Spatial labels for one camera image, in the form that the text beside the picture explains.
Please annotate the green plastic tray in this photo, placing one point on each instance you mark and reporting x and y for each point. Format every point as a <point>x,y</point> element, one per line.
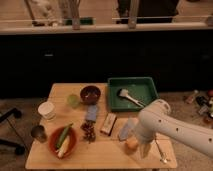
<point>140,88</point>

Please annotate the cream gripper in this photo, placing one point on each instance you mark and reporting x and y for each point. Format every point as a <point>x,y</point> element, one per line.
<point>144,149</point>

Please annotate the silver fork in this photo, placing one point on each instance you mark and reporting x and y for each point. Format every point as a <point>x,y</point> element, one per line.
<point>163,156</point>

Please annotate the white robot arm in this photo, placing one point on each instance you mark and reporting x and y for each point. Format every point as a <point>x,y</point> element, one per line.
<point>155,118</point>

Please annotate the white cup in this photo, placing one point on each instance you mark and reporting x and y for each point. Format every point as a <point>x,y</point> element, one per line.
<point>46,110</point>

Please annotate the yellow corn cob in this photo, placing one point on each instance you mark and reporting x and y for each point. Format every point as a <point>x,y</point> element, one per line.
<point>64,147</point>

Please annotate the green cucumber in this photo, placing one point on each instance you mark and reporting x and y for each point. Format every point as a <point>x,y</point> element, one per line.
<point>63,135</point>

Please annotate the green cup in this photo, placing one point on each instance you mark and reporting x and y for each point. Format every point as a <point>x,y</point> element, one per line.
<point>73,100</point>

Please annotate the purple bowl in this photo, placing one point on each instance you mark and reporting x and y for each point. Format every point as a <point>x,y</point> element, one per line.
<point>90,94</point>

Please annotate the white spatula brush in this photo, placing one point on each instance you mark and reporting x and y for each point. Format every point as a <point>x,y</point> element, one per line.
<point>124,93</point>

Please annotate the dark grape bunch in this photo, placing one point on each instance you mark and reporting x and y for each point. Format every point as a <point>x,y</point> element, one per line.
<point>89,131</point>

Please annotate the small rectangular box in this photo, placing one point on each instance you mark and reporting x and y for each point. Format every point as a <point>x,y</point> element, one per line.
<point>108,123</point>

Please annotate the yellow apple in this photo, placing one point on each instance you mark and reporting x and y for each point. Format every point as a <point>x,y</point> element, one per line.
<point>132,143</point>

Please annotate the red bowl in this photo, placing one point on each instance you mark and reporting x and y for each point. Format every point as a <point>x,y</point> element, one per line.
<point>53,140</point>

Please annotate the blue triangular cloth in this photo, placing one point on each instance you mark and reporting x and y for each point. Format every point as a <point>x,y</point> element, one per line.
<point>126,129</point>

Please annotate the blue sponge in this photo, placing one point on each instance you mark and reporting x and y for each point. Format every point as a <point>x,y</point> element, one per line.
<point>91,113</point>

